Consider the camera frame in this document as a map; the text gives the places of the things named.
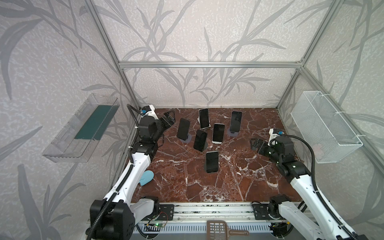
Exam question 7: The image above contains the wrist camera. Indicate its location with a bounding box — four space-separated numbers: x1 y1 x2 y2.
141 105 159 120
268 129 284 146

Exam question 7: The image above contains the light blue plastic trowel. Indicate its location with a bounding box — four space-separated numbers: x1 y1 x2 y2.
139 170 155 186

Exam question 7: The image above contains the teal phone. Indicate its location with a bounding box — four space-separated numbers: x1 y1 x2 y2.
206 151 219 173

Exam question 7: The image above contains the grey round stand far left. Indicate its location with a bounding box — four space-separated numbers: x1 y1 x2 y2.
181 134 192 144

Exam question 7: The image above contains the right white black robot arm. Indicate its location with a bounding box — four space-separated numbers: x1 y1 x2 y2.
250 135 367 240

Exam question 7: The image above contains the clear plastic wall bin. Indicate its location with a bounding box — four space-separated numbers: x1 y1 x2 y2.
42 94 120 163

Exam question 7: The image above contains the white-edged phone at back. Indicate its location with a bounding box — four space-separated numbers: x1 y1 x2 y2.
199 108 211 129

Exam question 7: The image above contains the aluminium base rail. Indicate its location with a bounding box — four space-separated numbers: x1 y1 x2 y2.
125 201 316 240

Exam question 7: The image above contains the purple-edged phone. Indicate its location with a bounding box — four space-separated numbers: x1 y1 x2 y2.
230 111 243 133

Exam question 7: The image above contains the brown plastic scoop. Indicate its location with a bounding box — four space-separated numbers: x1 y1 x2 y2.
207 221 250 240

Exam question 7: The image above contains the white wire mesh basket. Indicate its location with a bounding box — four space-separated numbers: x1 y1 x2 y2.
291 91 363 164

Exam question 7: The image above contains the teal-edged phone on white stand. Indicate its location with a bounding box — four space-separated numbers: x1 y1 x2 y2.
212 124 225 144

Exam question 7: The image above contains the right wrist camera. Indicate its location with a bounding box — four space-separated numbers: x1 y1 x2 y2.
268 129 284 146

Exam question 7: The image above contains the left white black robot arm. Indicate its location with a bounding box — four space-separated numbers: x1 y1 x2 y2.
87 106 176 240

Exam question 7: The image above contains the purple-grey stand back right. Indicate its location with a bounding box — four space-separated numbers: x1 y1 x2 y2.
227 129 239 138

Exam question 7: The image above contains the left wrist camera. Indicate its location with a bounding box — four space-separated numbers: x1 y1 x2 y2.
141 105 159 120

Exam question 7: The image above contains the black phone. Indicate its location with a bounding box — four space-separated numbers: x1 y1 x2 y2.
177 118 191 141
194 130 208 152

